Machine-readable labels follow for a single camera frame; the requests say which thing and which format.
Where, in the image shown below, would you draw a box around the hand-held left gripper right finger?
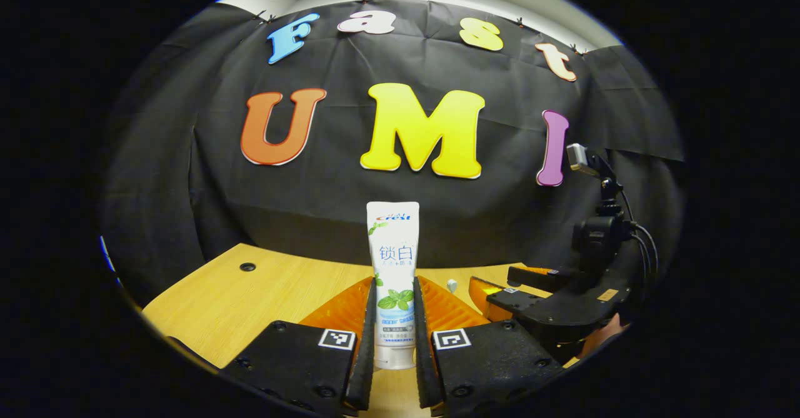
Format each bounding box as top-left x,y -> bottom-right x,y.
412,276 -> 566,417

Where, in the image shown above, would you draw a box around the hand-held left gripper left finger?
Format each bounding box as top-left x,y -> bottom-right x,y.
219,276 -> 378,417

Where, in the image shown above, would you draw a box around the white toothpaste tube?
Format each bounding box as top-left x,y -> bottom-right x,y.
366,201 -> 421,370

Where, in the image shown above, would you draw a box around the wooden desktop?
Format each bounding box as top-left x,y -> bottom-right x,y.
141,243 -> 582,418

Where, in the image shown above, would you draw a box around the black backdrop cloth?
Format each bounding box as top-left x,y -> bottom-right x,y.
100,0 -> 685,306

